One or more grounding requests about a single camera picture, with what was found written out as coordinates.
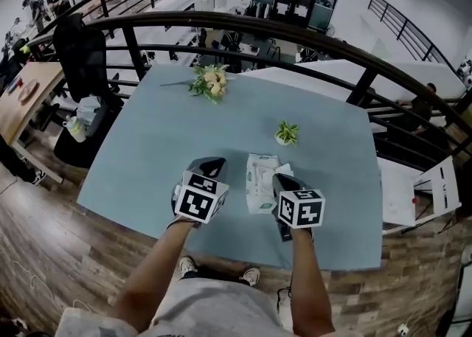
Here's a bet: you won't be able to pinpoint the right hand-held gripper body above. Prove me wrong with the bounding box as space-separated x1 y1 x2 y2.
272 186 327 243

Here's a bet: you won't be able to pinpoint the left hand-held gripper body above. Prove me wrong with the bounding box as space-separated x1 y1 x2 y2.
167 165 230 232

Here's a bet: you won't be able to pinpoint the white tissue pack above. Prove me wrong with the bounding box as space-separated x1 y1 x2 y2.
245 153 285 215

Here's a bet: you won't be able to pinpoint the person's right forearm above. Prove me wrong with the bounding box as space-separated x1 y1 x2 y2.
289 227 336 337

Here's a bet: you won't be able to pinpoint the person's left forearm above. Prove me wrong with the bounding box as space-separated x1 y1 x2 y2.
116 223 198 333

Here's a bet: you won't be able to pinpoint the small potted green plant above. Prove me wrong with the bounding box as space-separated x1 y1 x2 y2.
274 119 299 147

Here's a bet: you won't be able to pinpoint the person's left shoe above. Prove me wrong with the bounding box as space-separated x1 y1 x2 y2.
178 256 198 277

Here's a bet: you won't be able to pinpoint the person's shoe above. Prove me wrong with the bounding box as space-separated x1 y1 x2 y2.
178 256 198 277
239 267 261 287

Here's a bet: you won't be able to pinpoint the person's right shoe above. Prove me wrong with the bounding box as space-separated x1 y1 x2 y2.
239 267 261 287

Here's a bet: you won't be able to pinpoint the yellow flower bouquet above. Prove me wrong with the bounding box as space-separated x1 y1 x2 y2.
159 63 237 105

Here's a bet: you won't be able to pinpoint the white folding chair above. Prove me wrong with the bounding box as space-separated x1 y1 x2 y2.
378 155 462 236

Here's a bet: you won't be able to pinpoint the person's grey shirt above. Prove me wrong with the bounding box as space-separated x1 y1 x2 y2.
55 278 294 337

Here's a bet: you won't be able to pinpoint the light blue cloth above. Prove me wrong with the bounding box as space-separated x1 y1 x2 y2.
76 96 103 126

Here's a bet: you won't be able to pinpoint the pale baby bottle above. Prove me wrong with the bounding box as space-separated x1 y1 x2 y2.
62 114 88 144

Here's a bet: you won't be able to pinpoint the black office chair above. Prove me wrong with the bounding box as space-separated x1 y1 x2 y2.
51 13 125 170

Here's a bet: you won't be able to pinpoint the wooden desk white legs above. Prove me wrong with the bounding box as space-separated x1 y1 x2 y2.
0 61 66 185

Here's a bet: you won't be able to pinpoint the round wooden board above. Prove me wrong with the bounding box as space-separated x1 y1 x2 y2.
17 79 40 103

